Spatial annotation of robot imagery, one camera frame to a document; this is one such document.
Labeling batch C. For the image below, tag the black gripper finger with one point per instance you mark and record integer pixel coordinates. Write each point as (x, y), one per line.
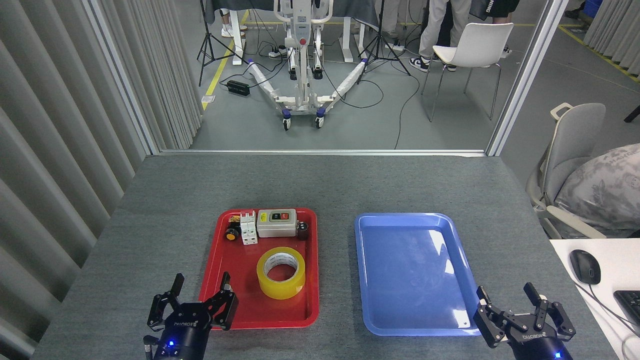
(492, 322)
(159, 312)
(225, 310)
(555, 320)

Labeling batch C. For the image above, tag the grey office chair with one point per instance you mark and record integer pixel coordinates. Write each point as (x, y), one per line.
(570, 145)

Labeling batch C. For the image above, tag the red plastic tray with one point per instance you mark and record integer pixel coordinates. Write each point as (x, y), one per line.
(250, 310)

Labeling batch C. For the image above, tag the white plastic chair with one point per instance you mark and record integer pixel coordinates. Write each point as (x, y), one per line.
(475, 47)

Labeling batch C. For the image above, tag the silver frame rail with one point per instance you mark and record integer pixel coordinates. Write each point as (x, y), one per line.
(320, 152)

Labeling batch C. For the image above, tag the white wheeled stand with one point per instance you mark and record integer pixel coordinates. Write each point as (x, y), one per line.
(302, 95)

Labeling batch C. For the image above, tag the grey push-button switch box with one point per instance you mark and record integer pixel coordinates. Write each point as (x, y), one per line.
(276, 227)

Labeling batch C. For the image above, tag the seated person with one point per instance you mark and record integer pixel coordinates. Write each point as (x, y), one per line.
(600, 190)

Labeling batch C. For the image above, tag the person in black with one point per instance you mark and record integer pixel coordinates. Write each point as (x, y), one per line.
(500, 7)

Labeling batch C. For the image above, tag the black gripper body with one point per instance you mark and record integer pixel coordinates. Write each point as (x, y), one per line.
(182, 335)
(537, 347)

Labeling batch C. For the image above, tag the yellow tape roll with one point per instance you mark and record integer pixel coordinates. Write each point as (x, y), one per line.
(280, 290)

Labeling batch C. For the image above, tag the white power strip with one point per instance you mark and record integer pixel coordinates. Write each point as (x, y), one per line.
(277, 52)

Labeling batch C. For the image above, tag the person in beige trousers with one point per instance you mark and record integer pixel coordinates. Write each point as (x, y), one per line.
(435, 30)

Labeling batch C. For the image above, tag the white circuit breaker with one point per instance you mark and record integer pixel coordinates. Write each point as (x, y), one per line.
(249, 232)

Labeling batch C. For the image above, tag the small yellow labelled part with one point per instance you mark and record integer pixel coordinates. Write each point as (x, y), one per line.
(233, 219)

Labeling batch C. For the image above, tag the black tripod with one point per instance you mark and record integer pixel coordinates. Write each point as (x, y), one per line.
(381, 45)
(206, 42)

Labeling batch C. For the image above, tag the dark cylindrical knob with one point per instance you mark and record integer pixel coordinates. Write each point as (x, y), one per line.
(303, 231)

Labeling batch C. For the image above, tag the black computer mouse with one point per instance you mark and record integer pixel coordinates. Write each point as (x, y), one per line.
(585, 267)

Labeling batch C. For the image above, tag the person in white shoes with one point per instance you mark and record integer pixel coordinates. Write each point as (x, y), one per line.
(227, 32)

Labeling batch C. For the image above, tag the black yellow push button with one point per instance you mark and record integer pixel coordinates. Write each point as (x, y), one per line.
(232, 234)

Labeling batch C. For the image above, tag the white desk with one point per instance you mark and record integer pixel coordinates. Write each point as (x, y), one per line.
(605, 330)

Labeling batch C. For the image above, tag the grey folding curtain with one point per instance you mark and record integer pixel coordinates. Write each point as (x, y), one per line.
(615, 30)
(60, 125)

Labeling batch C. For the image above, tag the silver frame post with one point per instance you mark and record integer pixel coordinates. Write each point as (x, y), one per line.
(530, 75)
(122, 80)

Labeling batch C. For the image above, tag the person in grey trousers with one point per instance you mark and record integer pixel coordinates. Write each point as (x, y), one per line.
(395, 15)

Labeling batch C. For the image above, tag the blue bin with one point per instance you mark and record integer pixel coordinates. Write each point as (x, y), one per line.
(592, 9)

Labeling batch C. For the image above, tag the black keyboard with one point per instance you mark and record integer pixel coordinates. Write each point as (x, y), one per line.
(630, 305)

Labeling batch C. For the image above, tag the dark cloth covered table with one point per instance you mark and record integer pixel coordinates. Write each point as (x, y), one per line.
(350, 10)

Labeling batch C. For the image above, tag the black power adapter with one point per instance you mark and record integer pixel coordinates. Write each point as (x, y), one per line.
(238, 88)

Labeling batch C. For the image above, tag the blue plastic tray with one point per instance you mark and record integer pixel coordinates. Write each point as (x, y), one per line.
(410, 280)

